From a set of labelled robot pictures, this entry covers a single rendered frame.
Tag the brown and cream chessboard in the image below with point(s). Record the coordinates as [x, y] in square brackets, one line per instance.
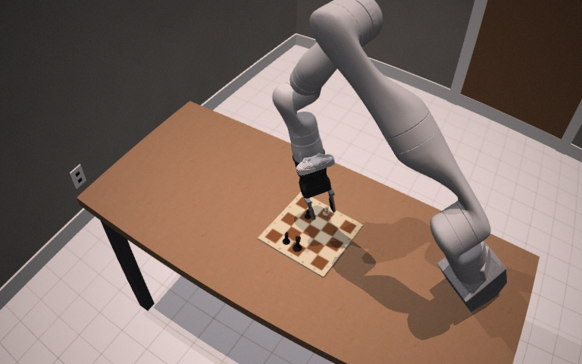
[323, 240]

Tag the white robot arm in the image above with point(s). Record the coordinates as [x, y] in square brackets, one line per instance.
[341, 28]

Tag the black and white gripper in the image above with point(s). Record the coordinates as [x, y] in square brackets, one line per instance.
[311, 165]

